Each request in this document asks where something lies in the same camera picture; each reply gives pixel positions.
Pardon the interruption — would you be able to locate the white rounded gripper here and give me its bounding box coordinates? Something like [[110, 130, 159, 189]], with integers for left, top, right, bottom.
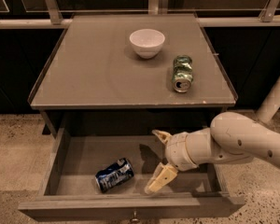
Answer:
[[145, 130, 198, 194]]

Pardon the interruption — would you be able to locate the blue pepsi can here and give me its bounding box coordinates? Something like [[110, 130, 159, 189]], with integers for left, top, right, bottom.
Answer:
[[95, 158, 134, 193]]

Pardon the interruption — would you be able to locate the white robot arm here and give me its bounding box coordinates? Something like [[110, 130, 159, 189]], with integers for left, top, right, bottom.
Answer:
[[145, 77, 280, 194]]

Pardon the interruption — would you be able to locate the brass drawer knob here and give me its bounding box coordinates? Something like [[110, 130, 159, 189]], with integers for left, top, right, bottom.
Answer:
[[130, 211, 140, 224]]

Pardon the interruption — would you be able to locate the open grey top drawer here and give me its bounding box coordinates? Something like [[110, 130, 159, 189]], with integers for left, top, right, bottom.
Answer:
[[19, 128, 245, 221]]

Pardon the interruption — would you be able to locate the green crushed soda can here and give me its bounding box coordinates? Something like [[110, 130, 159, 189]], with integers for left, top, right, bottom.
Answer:
[[172, 55, 193, 93]]

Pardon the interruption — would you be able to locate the grey cabinet counter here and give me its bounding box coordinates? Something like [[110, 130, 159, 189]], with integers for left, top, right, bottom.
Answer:
[[27, 13, 239, 138]]

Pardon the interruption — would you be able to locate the white ceramic bowl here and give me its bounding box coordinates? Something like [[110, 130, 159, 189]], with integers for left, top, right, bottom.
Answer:
[[129, 29, 165, 59]]

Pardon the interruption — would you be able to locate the metal railing frame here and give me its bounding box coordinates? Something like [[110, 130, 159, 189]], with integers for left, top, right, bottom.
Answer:
[[0, 0, 280, 29]]

